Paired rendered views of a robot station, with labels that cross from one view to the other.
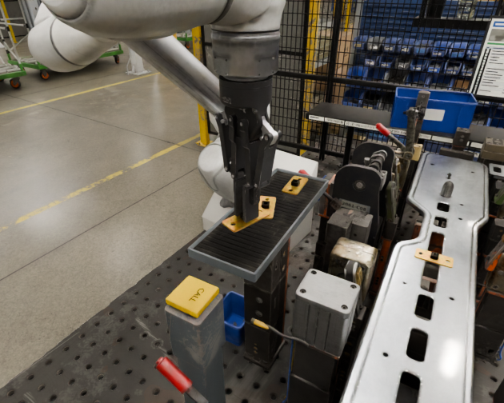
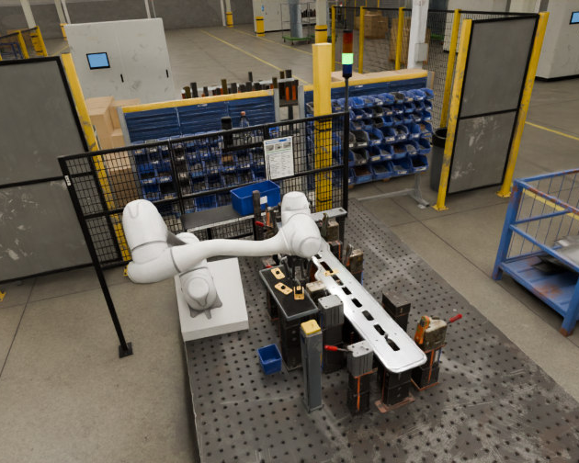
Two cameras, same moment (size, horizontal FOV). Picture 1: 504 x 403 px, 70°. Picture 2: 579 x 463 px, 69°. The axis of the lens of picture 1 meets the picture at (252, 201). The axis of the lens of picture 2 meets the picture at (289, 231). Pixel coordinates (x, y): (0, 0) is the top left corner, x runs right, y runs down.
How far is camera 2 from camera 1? 137 cm
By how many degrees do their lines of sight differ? 42
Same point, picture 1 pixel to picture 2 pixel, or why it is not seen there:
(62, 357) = (212, 446)
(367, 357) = (350, 316)
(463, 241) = (332, 260)
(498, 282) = (352, 268)
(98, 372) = (238, 433)
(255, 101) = not seen: hidden behind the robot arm
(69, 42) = (189, 263)
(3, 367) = not seen: outside the picture
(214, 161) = (202, 288)
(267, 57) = not seen: hidden behind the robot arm
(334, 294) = (334, 300)
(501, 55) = (275, 157)
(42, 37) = (165, 267)
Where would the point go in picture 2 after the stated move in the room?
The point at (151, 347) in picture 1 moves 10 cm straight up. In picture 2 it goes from (246, 404) to (244, 389)
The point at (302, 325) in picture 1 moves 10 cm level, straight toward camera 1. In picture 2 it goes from (329, 320) to (345, 332)
